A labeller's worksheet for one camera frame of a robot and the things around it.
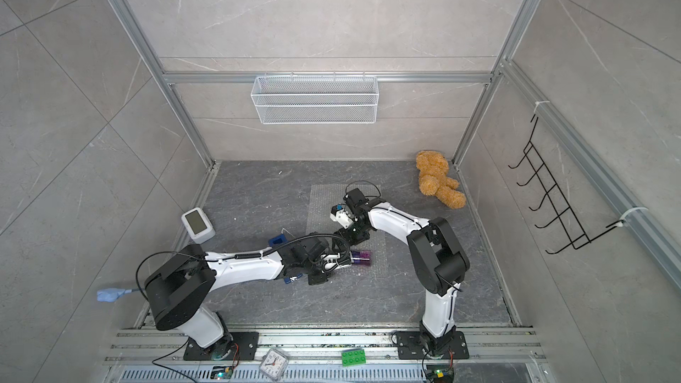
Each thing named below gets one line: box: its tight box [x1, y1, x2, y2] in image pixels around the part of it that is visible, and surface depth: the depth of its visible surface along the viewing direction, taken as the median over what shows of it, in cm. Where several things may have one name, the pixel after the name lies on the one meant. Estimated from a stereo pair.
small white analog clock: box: [258, 348, 289, 382], surface depth 70 cm
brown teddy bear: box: [415, 149, 467, 210], surface depth 103 cm
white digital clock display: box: [180, 207, 216, 244], surface depth 97 cm
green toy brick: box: [341, 348, 367, 368], surface depth 70 cm
